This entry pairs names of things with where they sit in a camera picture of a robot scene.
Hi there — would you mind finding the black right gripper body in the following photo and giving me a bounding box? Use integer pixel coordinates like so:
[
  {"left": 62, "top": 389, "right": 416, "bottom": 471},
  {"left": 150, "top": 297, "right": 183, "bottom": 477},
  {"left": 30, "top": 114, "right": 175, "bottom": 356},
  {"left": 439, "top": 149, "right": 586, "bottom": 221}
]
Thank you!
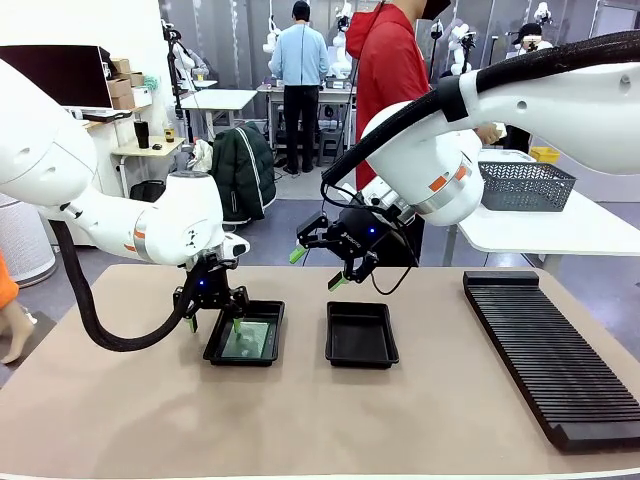
[{"left": 327, "top": 207, "right": 401, "bottom": 262}]

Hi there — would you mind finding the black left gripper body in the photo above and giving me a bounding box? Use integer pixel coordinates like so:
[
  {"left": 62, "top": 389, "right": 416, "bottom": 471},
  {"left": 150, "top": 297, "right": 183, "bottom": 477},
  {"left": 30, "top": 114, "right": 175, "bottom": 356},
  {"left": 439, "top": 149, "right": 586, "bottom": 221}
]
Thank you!
[{"left": 187, "top": 252, "right": 236, "bottom": 311}]

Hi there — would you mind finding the black ESD tray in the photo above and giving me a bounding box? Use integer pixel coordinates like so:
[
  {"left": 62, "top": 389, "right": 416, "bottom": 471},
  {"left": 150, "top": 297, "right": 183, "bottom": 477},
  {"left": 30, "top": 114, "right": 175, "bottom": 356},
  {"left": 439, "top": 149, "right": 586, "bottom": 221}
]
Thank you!
[
  {"left": 202, "top": 298, "right": 287, "bottom": 368},
  {"left": 324, "top": 300, "right": 401, "bottom": 370}
]

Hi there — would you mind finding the green perforated circuit board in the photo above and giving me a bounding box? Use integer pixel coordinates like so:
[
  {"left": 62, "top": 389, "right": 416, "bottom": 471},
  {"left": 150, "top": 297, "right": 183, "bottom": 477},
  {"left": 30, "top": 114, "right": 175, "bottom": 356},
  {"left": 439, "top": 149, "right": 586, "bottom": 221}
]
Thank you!
[{"left": 220, "top": 321, "right": 271, "bottom": 360}]

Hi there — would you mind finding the person's right hand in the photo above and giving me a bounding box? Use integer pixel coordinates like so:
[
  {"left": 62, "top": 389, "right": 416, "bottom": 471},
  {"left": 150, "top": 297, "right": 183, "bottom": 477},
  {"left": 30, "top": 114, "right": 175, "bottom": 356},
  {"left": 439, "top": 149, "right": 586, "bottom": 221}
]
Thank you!
[{"left": 473, "top": 122, "right": 502, "bottom": 147}]

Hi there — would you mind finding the black braided left arm sleeve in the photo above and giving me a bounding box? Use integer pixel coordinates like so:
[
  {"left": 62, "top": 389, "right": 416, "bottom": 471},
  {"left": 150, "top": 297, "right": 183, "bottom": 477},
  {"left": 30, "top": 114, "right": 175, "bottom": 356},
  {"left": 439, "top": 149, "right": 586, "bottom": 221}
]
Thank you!
[{"left": 47, "top": 219, "right": 201, "bottom": 354}]

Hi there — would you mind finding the dark green puffer jacket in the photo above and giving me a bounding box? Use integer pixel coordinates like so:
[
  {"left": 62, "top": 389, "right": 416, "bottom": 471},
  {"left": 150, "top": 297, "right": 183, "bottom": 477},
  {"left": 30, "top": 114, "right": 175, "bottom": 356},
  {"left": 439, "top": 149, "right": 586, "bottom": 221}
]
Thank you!
[{"left": 209, "top": 121, "right": 278, "bottom": 226}]

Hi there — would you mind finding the grey stool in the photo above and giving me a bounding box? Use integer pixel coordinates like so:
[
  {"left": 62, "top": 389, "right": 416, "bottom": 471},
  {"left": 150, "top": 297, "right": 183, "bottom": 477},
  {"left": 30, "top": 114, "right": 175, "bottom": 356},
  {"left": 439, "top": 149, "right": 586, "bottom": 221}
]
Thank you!
[{"left": 317, "top": 127, "right": 346, "bottom": 166}]

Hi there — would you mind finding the black backpack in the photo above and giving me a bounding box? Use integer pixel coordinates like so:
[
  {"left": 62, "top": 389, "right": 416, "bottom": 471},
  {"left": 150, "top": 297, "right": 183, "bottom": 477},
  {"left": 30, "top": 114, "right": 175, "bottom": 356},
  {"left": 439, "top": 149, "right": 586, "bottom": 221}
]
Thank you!
[{"left": 129, "top": 179, "right": 169, "bottom": 204}]

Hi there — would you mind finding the grey chair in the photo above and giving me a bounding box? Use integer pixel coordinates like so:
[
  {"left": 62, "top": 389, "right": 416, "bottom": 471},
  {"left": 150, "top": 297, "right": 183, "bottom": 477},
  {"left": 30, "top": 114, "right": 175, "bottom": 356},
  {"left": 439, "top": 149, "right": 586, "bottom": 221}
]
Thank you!
[{"left": 171, "top": 149, "right": 201, "bottom": 175}]

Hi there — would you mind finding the white cloth bag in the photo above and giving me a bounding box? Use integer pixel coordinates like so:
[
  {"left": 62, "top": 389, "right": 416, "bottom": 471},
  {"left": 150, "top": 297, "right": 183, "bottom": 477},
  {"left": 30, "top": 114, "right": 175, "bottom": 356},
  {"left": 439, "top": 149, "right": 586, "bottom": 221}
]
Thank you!
[{"left": 187, "top": 138, "right": 215, "bottom": 175}]

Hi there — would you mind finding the grey workbench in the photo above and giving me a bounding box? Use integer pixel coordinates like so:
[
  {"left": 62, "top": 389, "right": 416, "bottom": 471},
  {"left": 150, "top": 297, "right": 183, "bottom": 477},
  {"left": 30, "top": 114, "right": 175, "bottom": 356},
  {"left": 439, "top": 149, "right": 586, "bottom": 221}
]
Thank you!
[{"left": 257, "top": 82, "right": 359, "bottom": 151}]

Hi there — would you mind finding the dark grey floor mat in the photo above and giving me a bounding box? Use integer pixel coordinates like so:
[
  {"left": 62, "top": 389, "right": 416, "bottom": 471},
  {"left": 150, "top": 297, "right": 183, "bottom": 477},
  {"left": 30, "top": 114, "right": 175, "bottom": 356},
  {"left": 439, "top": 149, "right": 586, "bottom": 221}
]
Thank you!
[{"left": 0, "top": 310, "right": 57, "bottom": 389}]

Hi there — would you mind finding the small wood-top desk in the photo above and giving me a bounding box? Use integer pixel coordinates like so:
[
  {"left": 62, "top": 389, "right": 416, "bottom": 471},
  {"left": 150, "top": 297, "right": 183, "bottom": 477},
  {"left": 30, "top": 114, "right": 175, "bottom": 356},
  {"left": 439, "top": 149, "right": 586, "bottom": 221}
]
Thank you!
[{"left": 110, "top": 135, "right": 187, "bottom": 199}]

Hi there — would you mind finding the person in red jacket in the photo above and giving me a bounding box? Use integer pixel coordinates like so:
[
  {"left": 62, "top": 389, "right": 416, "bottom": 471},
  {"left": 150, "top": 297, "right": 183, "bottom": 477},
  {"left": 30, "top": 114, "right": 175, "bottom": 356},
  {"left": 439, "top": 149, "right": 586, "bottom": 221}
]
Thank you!
[{"left": 344, "top": 0, "right": 454, "bottom": 268}]

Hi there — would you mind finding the person in light blue shirt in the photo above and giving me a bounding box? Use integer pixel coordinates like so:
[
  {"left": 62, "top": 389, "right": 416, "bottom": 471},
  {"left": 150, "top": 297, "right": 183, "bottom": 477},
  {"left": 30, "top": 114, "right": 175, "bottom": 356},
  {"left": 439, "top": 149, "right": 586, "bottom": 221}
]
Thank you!
[{"left": 268, "top": 0, "right": 331, "bottom": 175}]

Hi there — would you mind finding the beige mannequin foot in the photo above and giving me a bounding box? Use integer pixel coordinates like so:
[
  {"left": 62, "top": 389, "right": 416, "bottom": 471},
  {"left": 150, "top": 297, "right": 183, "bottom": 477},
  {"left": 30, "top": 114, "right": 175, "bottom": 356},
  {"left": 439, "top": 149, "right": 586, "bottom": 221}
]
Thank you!
[{"left": 0, "top": 299, "right": 36, "bottom": 365}]

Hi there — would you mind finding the grey plastic mesh basket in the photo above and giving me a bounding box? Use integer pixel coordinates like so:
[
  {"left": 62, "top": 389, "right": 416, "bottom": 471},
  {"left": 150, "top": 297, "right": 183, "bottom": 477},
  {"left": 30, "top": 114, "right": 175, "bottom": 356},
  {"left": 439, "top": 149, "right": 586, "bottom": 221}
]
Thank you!
[{"left": 477, "top": 160, "right": 578, "bottom": 213}]

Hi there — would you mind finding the white perforated air purifier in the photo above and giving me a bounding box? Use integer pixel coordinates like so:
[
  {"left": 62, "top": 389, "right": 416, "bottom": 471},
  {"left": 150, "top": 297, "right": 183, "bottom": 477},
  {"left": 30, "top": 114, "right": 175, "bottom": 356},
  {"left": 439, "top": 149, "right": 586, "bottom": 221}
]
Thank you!
[{"left": 0, "top": 194, "right": 57, "bottom": 289}]

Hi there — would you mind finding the orange cloth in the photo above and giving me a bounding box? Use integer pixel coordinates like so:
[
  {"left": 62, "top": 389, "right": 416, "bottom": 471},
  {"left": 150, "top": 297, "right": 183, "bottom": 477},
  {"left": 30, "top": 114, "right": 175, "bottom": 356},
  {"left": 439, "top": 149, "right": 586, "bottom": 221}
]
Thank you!
[{"left": 0, "top": 252, "right": 20, "bottom": 309}]

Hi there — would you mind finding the large white table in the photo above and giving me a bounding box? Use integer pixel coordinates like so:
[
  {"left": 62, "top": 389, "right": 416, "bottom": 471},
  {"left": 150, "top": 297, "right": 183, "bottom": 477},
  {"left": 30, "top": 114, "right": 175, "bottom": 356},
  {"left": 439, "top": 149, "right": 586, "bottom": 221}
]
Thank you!
[{"left": 457, "top": 148, "right": 640, "bottom": 275}]

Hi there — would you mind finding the black keyboard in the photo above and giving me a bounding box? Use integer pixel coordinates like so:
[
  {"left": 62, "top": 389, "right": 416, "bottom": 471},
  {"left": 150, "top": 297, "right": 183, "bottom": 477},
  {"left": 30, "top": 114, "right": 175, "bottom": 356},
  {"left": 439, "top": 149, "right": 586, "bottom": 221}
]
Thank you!
[{"left": 82, "top": 109, "right": 134, "bottom": 124}]

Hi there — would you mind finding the person in white and grey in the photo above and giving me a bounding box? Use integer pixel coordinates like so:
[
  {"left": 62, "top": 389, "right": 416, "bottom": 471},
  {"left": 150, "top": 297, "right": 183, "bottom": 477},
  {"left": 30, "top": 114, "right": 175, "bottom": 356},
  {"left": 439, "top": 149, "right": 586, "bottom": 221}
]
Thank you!
[{"left": 172, "top": 39, "right": 211, "bottom": 81}]

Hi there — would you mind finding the black slotted board rack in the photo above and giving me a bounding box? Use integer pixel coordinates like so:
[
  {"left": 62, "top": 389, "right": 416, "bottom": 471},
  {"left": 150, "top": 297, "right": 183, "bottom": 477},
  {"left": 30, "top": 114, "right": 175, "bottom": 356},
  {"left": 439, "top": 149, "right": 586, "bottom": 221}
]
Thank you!
[{"left": 462, "top": 270, "right": 640, "bottom": 454}]

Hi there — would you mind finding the black computer monitor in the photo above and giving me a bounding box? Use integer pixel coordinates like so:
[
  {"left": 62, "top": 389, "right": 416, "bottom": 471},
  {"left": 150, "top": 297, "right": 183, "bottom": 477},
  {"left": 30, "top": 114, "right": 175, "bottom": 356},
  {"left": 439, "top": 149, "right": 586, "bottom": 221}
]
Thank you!
[{"left": 0, "top": 44, "right": 115, "bottom": 110}]

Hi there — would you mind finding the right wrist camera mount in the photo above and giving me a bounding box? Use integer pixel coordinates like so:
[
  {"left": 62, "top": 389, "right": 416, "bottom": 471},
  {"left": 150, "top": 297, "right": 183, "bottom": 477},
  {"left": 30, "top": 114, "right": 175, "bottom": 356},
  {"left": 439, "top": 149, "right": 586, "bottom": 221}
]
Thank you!
[{"left": 359, "top": 177, "right": 416, "bottom": 221}]

